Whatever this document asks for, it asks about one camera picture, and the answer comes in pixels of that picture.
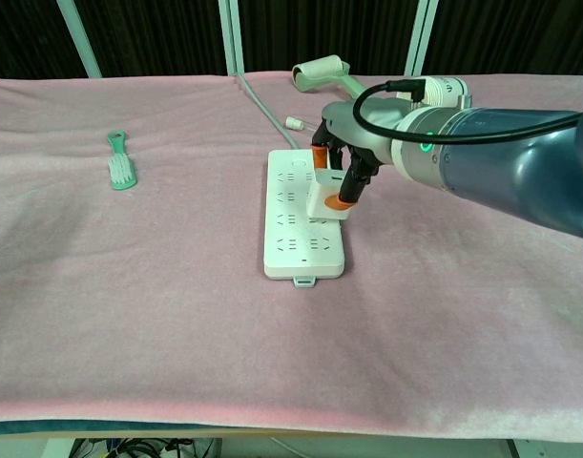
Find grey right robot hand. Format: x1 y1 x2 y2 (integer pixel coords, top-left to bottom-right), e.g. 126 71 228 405
311 97 416 211

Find white paper cup stack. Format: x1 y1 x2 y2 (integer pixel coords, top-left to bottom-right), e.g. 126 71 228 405
395 75 473 107

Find small white capped tube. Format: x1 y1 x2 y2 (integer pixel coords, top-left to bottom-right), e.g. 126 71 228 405
284 115 321 133

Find white plug adapter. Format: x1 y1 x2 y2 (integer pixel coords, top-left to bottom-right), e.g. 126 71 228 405
305 167 352 221

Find tangled black cables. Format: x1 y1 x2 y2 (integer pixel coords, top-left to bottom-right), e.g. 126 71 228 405
71 436 220 458

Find upright white frame post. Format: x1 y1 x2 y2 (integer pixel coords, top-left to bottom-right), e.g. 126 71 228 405
218 0 246 76

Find grey power strip cord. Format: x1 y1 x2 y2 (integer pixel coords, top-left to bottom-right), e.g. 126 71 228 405
236 73 301 151

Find slanted white frame post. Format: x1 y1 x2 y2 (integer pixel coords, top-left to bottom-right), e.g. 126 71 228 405
56 0 103 79

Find black curtain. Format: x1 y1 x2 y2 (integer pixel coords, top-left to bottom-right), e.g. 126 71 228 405
0 0 583 80

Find pink table cloth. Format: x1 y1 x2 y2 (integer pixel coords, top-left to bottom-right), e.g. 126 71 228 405
0 71 583 443

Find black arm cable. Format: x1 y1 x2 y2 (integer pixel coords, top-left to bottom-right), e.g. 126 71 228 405
352 78 583 144

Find leaning white frame post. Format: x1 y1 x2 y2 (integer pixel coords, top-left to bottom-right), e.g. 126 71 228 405
404 0 439 77

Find green lint roller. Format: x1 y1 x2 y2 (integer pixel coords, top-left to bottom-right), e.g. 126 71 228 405
291 54 368 100

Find white power strip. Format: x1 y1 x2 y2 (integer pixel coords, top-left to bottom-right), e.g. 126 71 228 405
263 148 347 290

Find green cleaning brush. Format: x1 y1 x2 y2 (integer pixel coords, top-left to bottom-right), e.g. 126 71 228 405
106 130 138 192

